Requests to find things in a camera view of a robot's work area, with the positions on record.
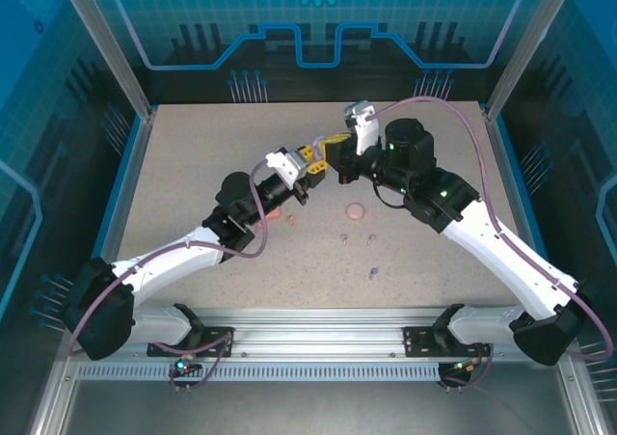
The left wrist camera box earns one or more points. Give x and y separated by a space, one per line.
282 162

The purple earbud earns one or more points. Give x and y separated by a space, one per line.
373 273

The blue table side trim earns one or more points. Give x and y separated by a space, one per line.
126 165
508 145

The pink round charging case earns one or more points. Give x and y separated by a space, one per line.
355 211

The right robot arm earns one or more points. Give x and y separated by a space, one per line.
506 256

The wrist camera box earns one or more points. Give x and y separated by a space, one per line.
282 162
361 126

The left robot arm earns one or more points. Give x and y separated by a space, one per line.
159 266

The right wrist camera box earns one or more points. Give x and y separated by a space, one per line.
361 126

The aluminium frame post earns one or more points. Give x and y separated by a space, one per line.
106 44
530 44

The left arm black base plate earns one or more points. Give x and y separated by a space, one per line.
169 352

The coral rounded rectangular charging case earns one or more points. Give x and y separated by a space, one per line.
275 215

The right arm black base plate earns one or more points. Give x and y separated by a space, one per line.
417 343

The aluminium mounting rail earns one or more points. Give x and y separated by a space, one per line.
313 329

